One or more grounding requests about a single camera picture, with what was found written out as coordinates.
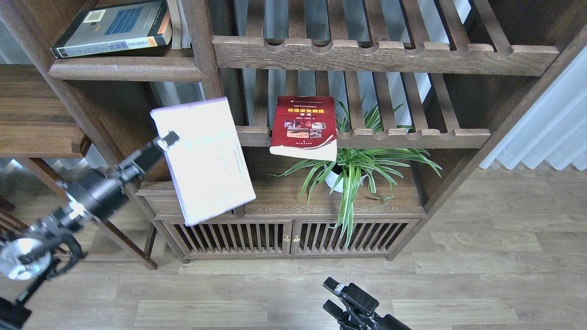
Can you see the white curtain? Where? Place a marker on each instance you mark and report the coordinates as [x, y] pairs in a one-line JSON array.
[[554, 130]]

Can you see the white plant pot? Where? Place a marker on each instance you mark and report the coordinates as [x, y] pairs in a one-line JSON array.
[[344, 179]]

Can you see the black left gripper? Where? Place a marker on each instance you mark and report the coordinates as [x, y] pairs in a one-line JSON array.
[[97, 196]]

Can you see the wooden side table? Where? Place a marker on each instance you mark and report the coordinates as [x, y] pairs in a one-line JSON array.
[[36, 125]]

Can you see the red cover book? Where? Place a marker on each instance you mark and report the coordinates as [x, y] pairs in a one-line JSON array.
[[305, 127]]

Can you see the white cover book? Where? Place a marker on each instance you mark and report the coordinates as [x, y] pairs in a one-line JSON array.
[[207, 164]]

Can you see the green spider plant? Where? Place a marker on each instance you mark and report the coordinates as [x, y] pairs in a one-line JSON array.
[[382, 161]]

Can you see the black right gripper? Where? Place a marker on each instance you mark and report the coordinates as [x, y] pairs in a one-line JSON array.
[[360, 305]]

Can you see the large wooden bookshelf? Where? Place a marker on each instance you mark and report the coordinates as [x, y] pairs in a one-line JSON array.
[[352, 140]]

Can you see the green grey cover book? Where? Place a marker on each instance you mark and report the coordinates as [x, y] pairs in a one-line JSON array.
[[134, 26]]

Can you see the beige upright book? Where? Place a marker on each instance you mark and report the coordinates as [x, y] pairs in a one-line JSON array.
[[176, 41]]

